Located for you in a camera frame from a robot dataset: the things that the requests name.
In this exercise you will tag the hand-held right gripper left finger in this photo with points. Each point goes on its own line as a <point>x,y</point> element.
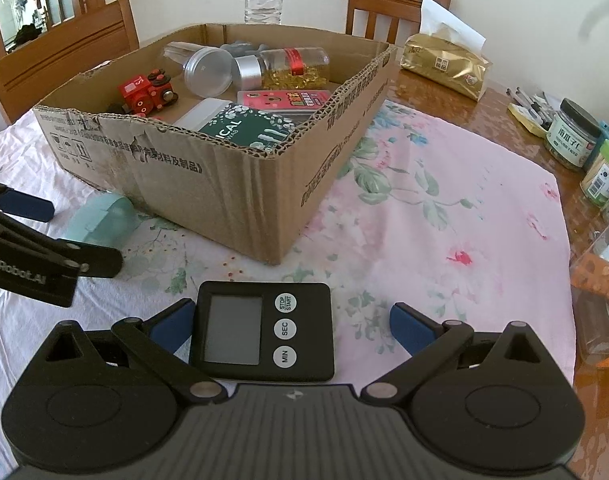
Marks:
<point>172,327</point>

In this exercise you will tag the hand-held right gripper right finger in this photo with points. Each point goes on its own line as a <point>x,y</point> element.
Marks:
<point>409,325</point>

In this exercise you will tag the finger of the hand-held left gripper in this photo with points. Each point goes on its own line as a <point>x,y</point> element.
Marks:
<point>97,262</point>
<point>27,206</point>

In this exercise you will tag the light blue plastic case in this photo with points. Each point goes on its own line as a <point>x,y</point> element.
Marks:
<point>104,222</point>

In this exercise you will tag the black digital timer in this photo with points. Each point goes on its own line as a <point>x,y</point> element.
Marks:
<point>234,330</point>

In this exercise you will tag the brown cardboard box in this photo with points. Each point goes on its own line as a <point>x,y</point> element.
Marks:
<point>224,195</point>

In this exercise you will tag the red toy train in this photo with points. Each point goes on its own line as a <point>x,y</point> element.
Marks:
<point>144,92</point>

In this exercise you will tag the green label cotton swab box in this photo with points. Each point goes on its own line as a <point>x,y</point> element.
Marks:
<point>234,127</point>

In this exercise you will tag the clear plastic cup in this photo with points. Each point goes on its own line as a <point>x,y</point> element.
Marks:
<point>182,52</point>

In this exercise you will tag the clear round plastic jar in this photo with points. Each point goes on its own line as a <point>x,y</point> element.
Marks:
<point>208,72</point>

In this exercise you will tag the capsule bottle with silver cap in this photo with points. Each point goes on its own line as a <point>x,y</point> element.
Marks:
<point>289,67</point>

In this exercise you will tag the pink floral tablecloth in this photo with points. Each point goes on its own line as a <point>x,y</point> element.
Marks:
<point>434,240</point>

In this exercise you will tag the wooden chair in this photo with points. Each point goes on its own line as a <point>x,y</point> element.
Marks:
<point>394,5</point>
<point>64,55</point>

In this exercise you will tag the clear plastic container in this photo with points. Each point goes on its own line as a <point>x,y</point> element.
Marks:
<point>602,310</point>

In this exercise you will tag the green lid plastic container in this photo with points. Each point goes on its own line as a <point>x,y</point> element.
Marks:
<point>604,180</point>

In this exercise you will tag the glass jar with black lid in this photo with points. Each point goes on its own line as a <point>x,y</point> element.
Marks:
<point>572,137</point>

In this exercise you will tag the pink red packet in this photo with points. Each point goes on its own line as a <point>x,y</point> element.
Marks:
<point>284,99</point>

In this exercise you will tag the bunch of pens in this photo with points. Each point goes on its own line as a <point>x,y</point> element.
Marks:
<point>532,102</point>

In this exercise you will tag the grey toy elephant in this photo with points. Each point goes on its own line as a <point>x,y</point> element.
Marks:
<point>244,48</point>

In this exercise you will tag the gold tissue pack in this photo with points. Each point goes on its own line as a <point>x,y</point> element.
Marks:
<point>444,65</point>

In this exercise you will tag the wooden chair back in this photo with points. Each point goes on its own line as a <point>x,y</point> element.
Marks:
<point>394,5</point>

